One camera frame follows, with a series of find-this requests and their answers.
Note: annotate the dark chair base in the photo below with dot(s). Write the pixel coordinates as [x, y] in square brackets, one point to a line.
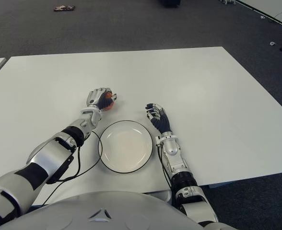
[169, 3]

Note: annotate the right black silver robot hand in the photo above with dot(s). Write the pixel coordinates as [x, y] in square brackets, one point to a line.
[162, 121]

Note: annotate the red apple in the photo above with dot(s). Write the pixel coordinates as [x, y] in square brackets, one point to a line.
[109, 95]

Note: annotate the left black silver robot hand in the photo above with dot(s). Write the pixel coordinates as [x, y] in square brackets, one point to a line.
[95, 97]

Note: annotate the silver robot torso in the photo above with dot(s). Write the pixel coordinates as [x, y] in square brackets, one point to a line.
[102, 210]

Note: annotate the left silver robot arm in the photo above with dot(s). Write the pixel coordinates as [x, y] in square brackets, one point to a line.
[47, 158]

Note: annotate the dark patterned item on floor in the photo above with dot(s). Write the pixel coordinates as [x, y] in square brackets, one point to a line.
[64, 8]

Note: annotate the white plate with black rim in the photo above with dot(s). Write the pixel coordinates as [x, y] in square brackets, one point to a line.
[126, 146]

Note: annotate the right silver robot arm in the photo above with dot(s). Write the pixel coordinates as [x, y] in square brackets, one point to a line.
[178, 163]

